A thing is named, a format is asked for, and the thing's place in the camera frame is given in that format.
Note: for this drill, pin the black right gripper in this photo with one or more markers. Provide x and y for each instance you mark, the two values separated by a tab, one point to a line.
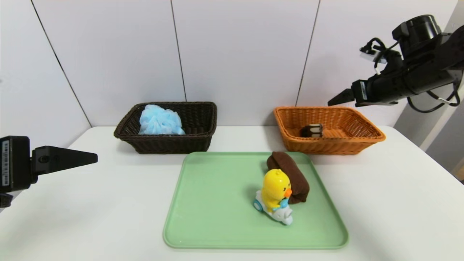
361	92

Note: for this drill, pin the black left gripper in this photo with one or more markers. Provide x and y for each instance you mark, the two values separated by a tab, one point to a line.
13	163

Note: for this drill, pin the chocolate blueberry cake slice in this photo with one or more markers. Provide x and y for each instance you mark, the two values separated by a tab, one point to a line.
311	131

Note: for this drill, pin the light blue mesh bath loofah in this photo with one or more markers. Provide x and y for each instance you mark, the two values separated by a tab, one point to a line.
161	121

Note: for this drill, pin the yellow duck scooter toy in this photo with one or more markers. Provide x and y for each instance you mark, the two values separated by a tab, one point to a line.
274	186

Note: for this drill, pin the orange wicker basket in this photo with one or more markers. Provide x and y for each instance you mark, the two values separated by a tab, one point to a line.
333	146

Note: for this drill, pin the dark brown wicker basket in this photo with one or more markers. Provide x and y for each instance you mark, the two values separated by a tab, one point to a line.
166	143

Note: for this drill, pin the brown rolled towel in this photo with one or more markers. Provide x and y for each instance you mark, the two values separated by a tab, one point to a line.
295	177

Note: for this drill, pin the light green plastic tray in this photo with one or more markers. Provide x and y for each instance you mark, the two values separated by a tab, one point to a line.
217	217

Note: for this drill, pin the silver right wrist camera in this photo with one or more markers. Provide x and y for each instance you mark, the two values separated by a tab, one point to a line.
370	54

